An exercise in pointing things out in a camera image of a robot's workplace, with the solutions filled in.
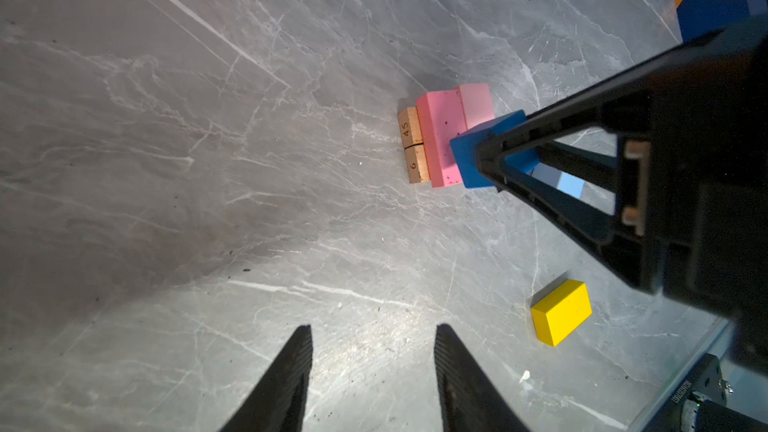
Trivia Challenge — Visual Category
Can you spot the engraved wooden plank block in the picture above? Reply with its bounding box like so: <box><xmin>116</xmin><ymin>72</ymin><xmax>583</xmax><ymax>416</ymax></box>
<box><xmin>404</xmin><ymin>144</ymin><xmax>430</xmax><ymax>184</ymax></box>

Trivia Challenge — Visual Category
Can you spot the plain wooden plank block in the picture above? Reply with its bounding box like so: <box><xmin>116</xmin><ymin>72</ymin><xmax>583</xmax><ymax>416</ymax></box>
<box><xmin>397</xmin><ymin>107</ymin><xmax>424</xmax><ymax>149</ymax></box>

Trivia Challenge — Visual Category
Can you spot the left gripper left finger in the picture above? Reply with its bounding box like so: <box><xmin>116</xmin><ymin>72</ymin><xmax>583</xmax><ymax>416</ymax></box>
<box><xmin>220</xmin><ymin>325</ymin><xmax>313</xmax><ymax>432</ymax></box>

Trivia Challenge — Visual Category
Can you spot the dark pink rectangular block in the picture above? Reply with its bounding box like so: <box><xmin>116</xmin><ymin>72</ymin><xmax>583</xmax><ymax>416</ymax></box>
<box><xmin>416</xmin><ymin>88</ymin><xmax>467</xmax><ymax>188</ymax></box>

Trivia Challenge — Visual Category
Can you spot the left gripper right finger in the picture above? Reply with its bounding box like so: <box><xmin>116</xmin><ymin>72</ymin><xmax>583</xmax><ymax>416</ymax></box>
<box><xmin>434</xmin><ymin>324</ymin><xmax>529</xmax><ymax>432</ymax></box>

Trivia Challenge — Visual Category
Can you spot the light pink rectangular block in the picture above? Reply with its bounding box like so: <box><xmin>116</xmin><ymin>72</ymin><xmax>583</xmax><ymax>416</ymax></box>
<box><xmin>457</xmin><ymin>83</ymin><xmax>495</xmax><ymax>129</ymax></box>

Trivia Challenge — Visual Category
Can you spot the light blue cube block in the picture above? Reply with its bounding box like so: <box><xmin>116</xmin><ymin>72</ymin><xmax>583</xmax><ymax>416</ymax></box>
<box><xmin>531</xmin><ymin>163</ymin><xmax>585</xmax><ymax>199</ymax></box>

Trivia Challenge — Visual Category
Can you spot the yellow rectangular block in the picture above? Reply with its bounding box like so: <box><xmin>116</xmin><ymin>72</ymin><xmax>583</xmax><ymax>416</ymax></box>
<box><xmin>531</xmin><ymin>279</ymin><xmax>592</xmax><ymax>347</ymax></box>

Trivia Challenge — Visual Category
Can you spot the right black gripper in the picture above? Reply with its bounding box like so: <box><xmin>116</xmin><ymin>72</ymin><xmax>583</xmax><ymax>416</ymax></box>
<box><xmin>477</xmin><ymin>15</ymin><xmax>767</xmax><ymax>373</ymax></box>

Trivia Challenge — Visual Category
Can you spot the dark blue cube block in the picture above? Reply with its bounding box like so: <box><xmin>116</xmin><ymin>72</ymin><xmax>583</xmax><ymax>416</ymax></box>
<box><xmin>450</xmin><ymin>110</ymin><xmax>540</xmax><ymax>189</ymax></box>

